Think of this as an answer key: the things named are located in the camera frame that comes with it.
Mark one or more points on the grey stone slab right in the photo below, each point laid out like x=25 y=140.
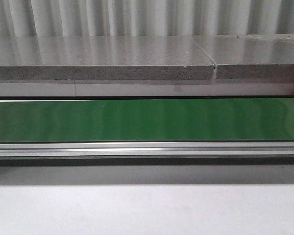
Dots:
x=259 y=58

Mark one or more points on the grey stone slab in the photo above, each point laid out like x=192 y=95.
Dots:
x=103 y=58
x=259 y=58

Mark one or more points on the green conveyor belt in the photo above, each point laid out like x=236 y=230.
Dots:
x=225 y=119

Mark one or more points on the aluminium conveyor side rail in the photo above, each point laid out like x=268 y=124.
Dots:
x=145 y=150

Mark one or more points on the white pleated curtain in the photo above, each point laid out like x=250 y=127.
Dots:
x=145 y=17

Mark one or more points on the grey stone slab left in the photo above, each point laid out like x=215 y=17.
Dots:
x=103 y=58

